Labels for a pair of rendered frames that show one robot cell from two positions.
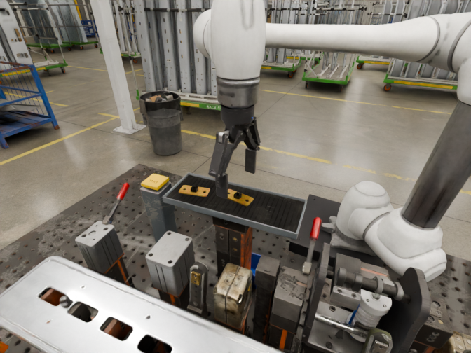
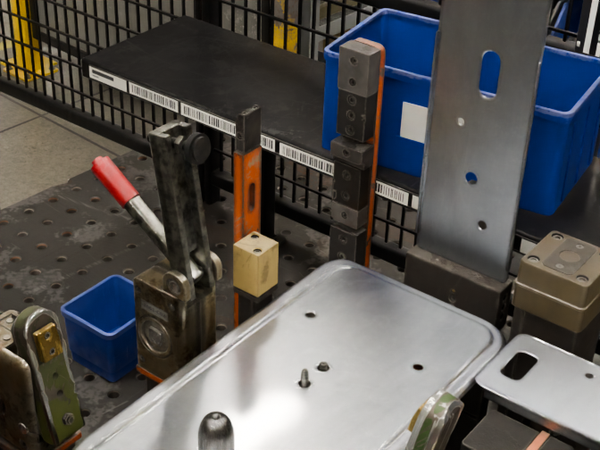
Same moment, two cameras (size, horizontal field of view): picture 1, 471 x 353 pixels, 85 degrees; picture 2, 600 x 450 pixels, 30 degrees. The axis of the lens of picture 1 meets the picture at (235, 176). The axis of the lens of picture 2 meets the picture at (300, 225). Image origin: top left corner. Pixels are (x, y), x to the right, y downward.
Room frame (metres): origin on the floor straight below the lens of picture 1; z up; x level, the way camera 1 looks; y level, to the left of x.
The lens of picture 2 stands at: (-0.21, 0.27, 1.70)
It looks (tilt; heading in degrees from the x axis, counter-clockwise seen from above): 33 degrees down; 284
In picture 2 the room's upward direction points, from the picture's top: 2 degrees clockwise
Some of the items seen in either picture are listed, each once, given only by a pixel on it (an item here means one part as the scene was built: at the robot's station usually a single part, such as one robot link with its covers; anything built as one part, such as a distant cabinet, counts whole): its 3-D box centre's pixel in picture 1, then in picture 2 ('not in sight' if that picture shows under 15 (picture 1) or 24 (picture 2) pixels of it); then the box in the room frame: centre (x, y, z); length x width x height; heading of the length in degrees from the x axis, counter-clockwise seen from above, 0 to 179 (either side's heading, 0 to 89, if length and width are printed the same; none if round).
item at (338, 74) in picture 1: (335, 44); not in sight; (6.90, -2.40, 0.88); 1.91 x 1.00 x 1.76; 155
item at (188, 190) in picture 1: (194, 189); not in sight; (0.59, 0.12, 1.17); 0.08 x 0.04 x 0.01; 77
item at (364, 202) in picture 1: (364, 209); not in sight; (0.79, -0.52, 0.92); 0.18 x 0.16 x 0.22; 19
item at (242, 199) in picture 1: (237, 195); not in sight; (0.56, -0.01, 1.17); 0.08 x 0.04 x 0.01; 57
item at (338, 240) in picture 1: (347, 230); not in sight; (0.81, -0.49, 0.79); 0.22 x 0.18 x 0.06; 75
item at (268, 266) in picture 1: (263, 311); not in sight; (0.39, -0.08, 0.90); 0.05 x 0.05 x 0.40; 68
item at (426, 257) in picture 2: not in sight; (445, 370); (-0.13, -0.75, 0.85); 0.12 x 0.03 x 0.30; 158
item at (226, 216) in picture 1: (234, 200); not in sight; (0.55, 0.00, 1.16); 0.37 x 0.14 x 0.02; 68
